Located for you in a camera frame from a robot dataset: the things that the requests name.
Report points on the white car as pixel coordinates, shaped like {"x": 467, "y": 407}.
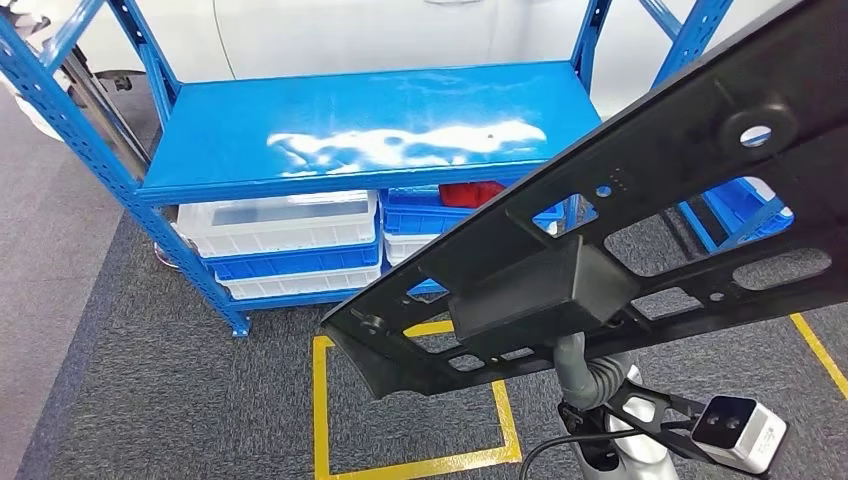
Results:
{"x": 364, "y": 33}

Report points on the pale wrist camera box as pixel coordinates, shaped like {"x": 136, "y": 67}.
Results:
{"x": 742, "y": 434}

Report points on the large white plastic bin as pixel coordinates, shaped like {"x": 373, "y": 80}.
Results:
{"x": 285, "y": 232}

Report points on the blue metal shelf rack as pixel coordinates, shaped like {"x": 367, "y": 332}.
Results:
{"x": 729, "y": 199}
{"x": 232, "y": 112}

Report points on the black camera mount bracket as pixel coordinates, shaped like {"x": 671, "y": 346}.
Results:
{"x": 662, "y": 397}

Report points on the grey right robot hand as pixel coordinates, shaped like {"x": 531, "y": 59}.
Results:
{"x": 571, "y": 371}

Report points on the grey metal bar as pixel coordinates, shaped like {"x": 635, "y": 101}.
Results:
{"x": 106, "y": 112}

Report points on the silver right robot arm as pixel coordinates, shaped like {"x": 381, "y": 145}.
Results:
{"x": 642, "y": 464}

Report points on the yellow floor tape square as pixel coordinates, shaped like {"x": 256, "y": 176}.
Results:
{"x": 320, "y": 411}
{"x": 821, "y": 354}

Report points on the black plastic plate bracket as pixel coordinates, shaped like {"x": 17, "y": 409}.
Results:
{"x": 662, "y": 166}

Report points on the red plastic part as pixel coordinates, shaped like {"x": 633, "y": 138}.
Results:
{"x": 467, "y": 194}

